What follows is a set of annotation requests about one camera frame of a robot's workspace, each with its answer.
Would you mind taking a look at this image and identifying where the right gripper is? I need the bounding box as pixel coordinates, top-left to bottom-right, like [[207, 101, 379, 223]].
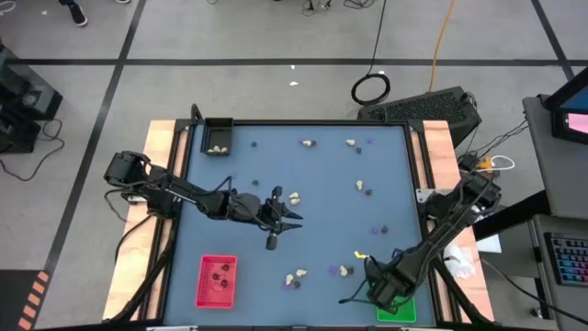
[[366, 259, 417, 314]]

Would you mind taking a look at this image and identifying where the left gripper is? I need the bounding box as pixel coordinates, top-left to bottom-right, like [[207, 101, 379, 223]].
[[229, 186, 303, 252]]

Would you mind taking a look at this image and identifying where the red plastic basket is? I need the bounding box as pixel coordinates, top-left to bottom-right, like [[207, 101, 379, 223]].
[[195, 255, 239, 310]]

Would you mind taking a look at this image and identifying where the black plastic basket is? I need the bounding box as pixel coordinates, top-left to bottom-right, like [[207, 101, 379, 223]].
[[200, 117, 234, 157]]

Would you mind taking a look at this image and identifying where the green plastic basket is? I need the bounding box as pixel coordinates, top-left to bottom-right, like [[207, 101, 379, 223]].
[[375, 296, 418, 324]]

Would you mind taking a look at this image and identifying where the blue table mat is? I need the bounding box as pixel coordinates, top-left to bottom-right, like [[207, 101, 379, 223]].
[[164, 124, 436, 326]]

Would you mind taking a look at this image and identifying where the crumpled white paper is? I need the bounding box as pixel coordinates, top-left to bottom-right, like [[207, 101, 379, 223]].
[[442, 240, 478, 280]]

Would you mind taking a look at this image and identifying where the white printed sheet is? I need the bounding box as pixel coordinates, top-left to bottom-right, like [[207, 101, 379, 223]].
[[475, 234, 504, 255]]

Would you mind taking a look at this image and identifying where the black metal beam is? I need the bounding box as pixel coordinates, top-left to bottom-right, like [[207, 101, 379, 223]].
[[472, 190, 552, 242]]

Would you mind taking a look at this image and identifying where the grey keyboard desk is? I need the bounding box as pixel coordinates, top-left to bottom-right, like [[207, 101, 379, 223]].
[[532, 214, 588, 331]]

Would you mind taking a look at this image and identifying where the backlit black keyboard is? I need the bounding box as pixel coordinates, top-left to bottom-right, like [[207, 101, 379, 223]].
[[544, 231, 588, 289]]

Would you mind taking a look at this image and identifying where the grey side desk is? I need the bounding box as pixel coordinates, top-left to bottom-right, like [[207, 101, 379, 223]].
[[522, 94, 588, 220]]

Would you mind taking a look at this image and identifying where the black computer monitor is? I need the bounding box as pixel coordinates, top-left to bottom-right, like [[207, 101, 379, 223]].
[[544, 66, 588, 146]]

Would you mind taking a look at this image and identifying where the small black equipment box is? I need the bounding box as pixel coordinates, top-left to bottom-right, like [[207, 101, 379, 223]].
[[0, 103, 42, 154]]

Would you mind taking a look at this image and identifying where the orange striped black floor mat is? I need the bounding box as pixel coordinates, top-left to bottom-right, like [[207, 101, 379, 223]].
[[0, 268, 51, 331]]

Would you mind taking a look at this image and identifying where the large black equipment case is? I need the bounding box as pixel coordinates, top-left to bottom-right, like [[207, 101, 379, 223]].
[[0, 43, 64, 121]]

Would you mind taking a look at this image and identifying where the person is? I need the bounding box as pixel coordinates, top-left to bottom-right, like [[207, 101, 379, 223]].
[[57, 0, 132, 28]]

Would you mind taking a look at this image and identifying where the black coiled cable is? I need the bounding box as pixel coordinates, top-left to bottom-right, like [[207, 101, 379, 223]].
[[350, 0, 392, 108]]

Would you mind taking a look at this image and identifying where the white cable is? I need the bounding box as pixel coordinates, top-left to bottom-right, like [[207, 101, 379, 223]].
[[489, 154, 516, 172]]

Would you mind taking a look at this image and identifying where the black cable bundle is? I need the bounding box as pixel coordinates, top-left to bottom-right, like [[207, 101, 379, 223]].
[[300, 0, 378, 13]]

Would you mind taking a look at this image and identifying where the orange extension cable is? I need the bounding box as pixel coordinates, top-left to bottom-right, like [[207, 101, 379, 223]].
[[428, 0, 458, 93]]

